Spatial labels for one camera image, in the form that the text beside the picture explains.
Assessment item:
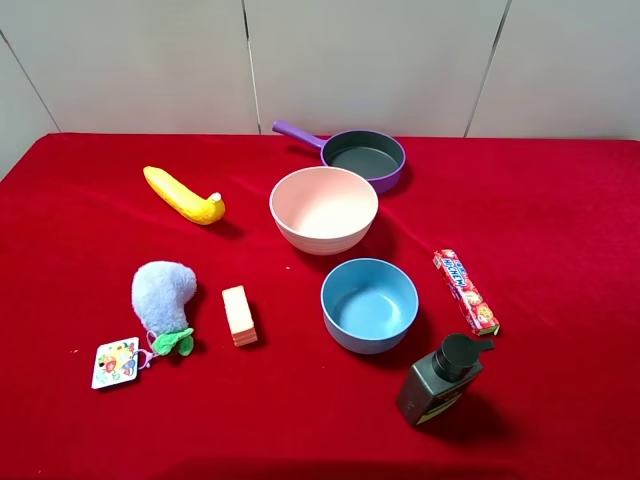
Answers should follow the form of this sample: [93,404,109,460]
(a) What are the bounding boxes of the dark pump dispenser bottle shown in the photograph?
[396,333,495,427]

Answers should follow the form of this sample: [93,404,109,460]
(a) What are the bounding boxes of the pink plastic bowl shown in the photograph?
[269,167,379,256]

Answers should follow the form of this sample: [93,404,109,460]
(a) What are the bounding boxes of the blue plastic bowl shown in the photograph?
[320,258,419,355]

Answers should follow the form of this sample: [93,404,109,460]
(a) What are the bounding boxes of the purple toy frying pan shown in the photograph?
[272,121,406,193]

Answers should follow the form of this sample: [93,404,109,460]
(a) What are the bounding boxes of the orange wafer block toy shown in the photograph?
[222,285,257,347]

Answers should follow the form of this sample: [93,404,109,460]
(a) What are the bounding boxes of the yellow toy banana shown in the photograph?
[143,166,226,225]

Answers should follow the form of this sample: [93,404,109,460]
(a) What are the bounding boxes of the red velvet tablecloth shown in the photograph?
[1,134,639,479]

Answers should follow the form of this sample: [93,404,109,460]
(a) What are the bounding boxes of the red Hi-Chew candy pack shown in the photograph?
[433,249,500,336]

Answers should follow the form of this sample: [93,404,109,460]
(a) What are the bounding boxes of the white illustrated paper tag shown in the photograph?
[91,337,139,390]

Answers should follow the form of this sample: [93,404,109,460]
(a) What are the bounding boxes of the blue plush eggplant keychain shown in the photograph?
[131,261,197,356]

